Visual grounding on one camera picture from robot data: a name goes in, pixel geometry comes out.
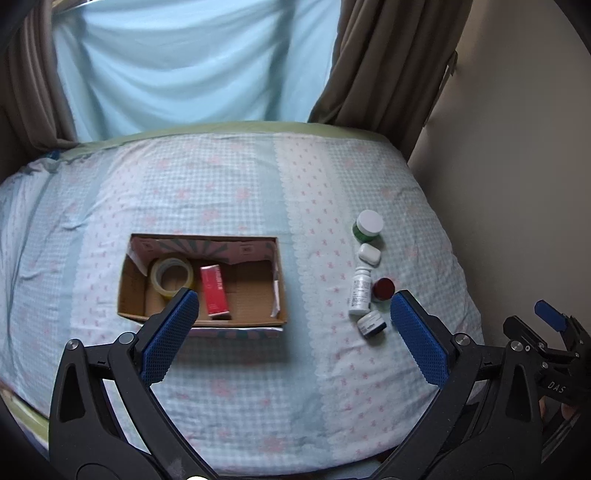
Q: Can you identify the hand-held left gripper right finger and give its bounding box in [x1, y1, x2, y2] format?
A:
[369, 290, 543, 480]

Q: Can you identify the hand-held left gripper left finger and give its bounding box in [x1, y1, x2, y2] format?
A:
[48, 287, 218, 480]

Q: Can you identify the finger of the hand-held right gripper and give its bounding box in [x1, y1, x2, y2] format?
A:
[502, 315, 557, 367]
[534, 300, 591, 356]

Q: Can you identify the small white jar dark label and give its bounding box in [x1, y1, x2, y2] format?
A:
[357, 310, 387, 339]

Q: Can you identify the jar with dark red lid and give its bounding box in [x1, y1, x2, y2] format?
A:
[372, 278, 396, 303]

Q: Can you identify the white pill bottle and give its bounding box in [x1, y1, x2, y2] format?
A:
[348, 266, 373, 317]

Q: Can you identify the patterned cardboard box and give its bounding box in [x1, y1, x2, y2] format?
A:
[115, 233, 287, 340]

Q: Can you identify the small white oval case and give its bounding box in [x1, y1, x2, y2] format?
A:
[359, 243, 383, 267]

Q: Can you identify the green jar with white lid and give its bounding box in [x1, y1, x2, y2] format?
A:
[353, 209, 385, 244]

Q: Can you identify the person's right hand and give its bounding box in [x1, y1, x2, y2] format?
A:
[539, 397, 580, 428]

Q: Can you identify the clear tape roll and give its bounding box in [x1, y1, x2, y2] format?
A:
[149, 257, 195, 300]

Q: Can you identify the small red carton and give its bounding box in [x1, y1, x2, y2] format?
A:
[199, 264, 232, 320]

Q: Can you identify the blue checked floral bed sheet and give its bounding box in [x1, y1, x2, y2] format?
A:
[0, 131, 485, 462]

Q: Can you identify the light blue hanging cloth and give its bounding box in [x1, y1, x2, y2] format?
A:
[51, 0, 345, 141]

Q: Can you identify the brown curtain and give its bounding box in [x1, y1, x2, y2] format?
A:
[0, 0, 79, 148]
[307, 0, 458, 160]

